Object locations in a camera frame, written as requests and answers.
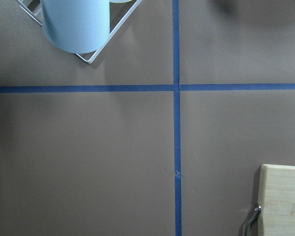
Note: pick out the metal cutting board handle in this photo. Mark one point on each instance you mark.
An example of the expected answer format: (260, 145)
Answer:
(253, 218)

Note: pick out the bamboo cutting board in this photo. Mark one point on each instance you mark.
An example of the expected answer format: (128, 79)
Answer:
(277, 199)

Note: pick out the pale yellow cup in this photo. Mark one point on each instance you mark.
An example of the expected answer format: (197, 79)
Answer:
(119, 1)

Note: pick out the white wire cup rack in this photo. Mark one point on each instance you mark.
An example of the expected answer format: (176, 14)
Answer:
(33, 9)

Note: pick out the light blue cup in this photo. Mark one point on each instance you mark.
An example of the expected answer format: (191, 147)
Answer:
(76, 26)

